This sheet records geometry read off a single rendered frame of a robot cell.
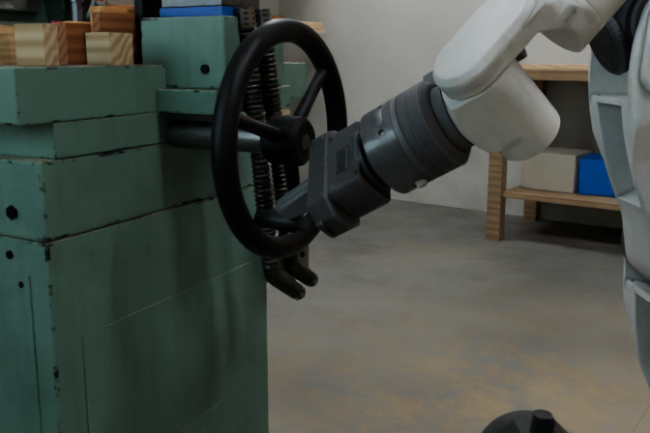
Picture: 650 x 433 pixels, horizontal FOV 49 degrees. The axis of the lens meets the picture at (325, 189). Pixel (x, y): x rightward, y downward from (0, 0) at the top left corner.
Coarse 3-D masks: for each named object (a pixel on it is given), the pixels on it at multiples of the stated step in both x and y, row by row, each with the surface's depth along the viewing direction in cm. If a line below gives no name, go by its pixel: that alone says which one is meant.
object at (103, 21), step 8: (96, 16) 91; (104, 16) 92; (112, 16) 93; (120, 16) 94; (128, 16) 96; (96, 24) 92; (104, 24) 92; (112, 24) 93; (120, 24) 94; (128, 24) 96; (120, 32) 95; (128, 32) 96; (136, 56) 98
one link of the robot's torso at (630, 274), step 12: (624, 264) 120; (624, 276) 121; (636, 276) 120; (624, 288) 121; (636, 288) 117; (648, 288) 116; (624, 300) 121; (636, 300) 117; (648, 300) 113; (636, 312) 118; (648, 312) 118; (636, 324) 118; (648, 324) 118; (636, 336) 118; (648, 336) 118; (636, 348) 119; (648, 348) 119; (648, 360) 119; (648, 372) 120; (648, 384) 120
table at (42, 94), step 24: (0, 72) 73; (24, 72) 74; (48, 72) 76; (72, 72) 79; (96, 72) 82; (120, 72) 86; (144, 72) 89; (288, 72) 120; (0, 96) 74; (24, 96) 74; (48, 96) 77; (72, 96) 79; (96, 96) 82; (120, 96) 86; (144, 96) 90; (168, 96) 90; (192, 96) 89; (216, 96) 87; (288, 96) 102; (0, 120) 75; (24, 120) 74; (48, 120) 77; (72, 120) 80
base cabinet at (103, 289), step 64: (0, 256) 82; (64, 256) 80; (128, 256) 89; (192, 256) 101; (256, 256) 116; (0, 320) 84; (64, 320) 81; (128, 320) 90; (192, 320) 102; (256, 320) 117; (0, 384) 85; (64, 384) 82; (128, 384) 91; (192, 384) 103; (256, 384) 119
